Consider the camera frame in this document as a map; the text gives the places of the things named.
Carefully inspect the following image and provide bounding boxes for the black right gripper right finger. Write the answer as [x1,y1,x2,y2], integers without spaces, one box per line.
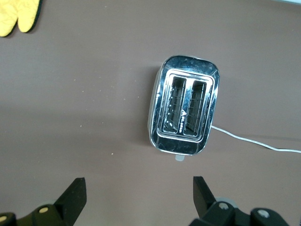
[189,176,290,226]

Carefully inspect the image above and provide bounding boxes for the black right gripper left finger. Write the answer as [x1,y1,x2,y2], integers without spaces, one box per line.
[0,177,87,226]

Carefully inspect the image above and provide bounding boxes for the chrome and beige toaster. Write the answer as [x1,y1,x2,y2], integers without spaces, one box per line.
[147,55,221,161]

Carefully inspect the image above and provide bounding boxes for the brown table cover sheet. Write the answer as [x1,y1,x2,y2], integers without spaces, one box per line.
[0,0,301,226]

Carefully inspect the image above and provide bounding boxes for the yellow quilted oven mitt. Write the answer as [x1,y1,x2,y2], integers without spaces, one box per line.
[0,0,43,38]

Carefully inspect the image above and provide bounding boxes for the white toaster power cable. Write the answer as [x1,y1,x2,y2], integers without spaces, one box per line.
[211,125,301,153]

